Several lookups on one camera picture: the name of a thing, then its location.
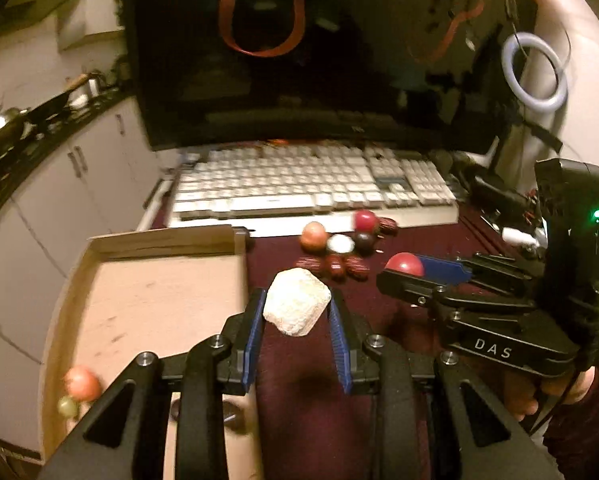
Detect black kitchen countertop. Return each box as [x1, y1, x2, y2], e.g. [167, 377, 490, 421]
[0, 80, 135, 241]

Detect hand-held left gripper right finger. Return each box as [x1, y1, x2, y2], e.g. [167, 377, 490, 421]
[328, 289, 565, 480]

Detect white upper wall cabinet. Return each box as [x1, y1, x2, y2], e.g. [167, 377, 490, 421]
[54, 0, 126, 52]

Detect person's right hand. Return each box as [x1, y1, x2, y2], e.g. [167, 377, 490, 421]
[504, 367, 597, 422]

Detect green grape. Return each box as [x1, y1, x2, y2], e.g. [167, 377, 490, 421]
[56, 396, 82, 421]

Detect dark purple round fruit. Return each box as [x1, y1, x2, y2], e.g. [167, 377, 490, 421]
[353, 231, 379, 257]

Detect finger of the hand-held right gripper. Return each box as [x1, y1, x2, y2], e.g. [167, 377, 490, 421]
[419, 254, 547, 291]
[377, 270, 535, 312]

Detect white ring light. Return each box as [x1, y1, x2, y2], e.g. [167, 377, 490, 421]
[501, 31, 569, 122]

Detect small pink round fruit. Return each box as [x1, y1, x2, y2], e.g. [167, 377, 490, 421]
[300, 221, 329, 253]

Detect white crumbly cube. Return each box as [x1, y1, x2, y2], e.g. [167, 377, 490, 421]
[262, 268, 332, 337]
[327, 234, 355, 255]

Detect red round fruit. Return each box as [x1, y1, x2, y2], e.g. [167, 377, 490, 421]
[353, 210, 379, 233]
[384, 252, 425, 277]

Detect large pink round fruit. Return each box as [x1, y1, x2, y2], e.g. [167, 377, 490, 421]
[63, 365, 102, 403]

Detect grey lower kitchen cabinets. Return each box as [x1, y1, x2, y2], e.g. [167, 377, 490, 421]
[0, 97, 180, 456]

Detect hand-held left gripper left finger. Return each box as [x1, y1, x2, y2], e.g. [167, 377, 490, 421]
[39, 287, 268, 480]

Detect white mechanical keyboard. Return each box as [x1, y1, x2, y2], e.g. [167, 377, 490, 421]
[170, 144, 459, 223]

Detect person's right forearm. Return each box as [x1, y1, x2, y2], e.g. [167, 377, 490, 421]
[542, 370, 599, 480]

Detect black frying pan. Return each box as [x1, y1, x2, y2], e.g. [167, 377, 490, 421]
[26, 92, 82, 127]

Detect maroon knitted cloth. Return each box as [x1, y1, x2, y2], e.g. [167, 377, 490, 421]
[164, 210, 547, 480]

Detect black computer monitor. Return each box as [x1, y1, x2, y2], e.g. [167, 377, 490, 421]
[123, 0, 537, 155]

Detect wooden tray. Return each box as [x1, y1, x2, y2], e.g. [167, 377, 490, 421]
[38, 224, 254, 480]

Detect steel wok with lid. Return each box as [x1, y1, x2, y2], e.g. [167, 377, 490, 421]
[0, 107, 32, 163]

